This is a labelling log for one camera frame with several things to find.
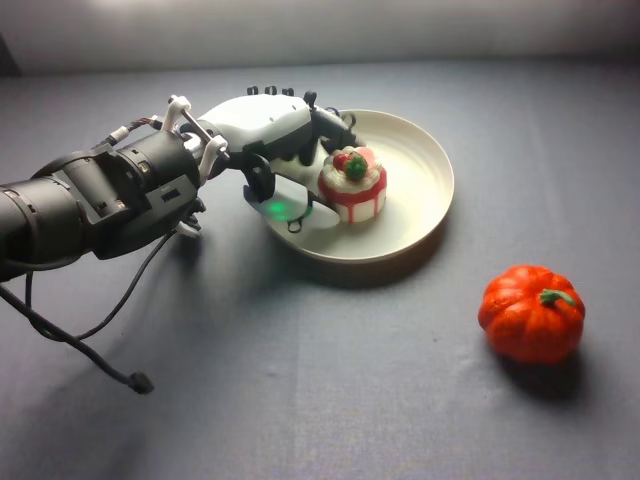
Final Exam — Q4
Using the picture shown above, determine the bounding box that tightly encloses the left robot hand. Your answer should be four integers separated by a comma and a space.
197, 85, 359, 236

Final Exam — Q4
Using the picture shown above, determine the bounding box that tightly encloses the orange white roll toy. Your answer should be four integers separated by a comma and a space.
317, 146, 389, 226

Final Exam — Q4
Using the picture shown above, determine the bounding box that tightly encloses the orange toy pumpkin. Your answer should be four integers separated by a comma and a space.
477, 264, 587, 366

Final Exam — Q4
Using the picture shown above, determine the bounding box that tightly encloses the round cream plate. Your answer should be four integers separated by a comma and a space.
259, 108, 456, 265

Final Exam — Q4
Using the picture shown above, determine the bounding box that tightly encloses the grey tablecloth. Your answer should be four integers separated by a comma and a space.
0, 59, 640, 480

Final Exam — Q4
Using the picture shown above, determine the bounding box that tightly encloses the thin black cable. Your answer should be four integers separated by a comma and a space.
74, 227, 179, 341

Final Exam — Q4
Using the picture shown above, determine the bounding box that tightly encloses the black cable with plug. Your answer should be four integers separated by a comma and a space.
0, 257, 155, 396

